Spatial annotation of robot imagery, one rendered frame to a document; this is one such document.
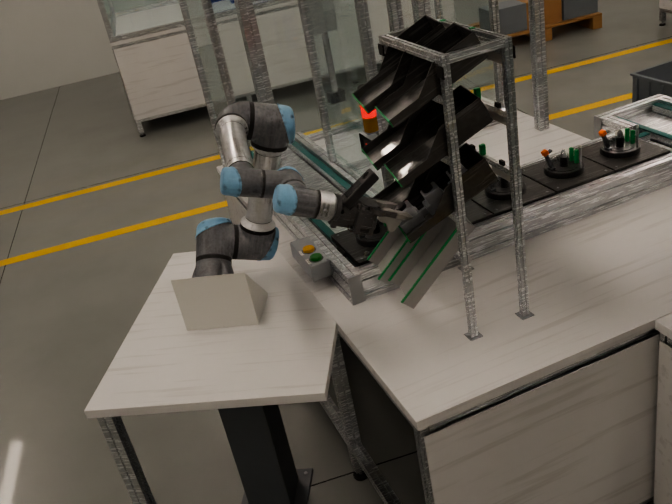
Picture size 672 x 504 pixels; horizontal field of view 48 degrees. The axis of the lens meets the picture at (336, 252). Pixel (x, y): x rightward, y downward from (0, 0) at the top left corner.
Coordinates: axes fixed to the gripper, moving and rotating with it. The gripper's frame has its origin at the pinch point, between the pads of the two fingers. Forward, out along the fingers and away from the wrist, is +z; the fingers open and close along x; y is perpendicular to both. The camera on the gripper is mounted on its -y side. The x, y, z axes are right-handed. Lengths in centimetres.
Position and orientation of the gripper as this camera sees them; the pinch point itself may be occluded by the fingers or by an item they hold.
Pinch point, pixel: (405, 210)
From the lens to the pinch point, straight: 202.1
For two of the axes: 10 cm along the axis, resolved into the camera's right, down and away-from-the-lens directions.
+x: 2.4, 4.2, -8.8
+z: 9.4, 1.3, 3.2
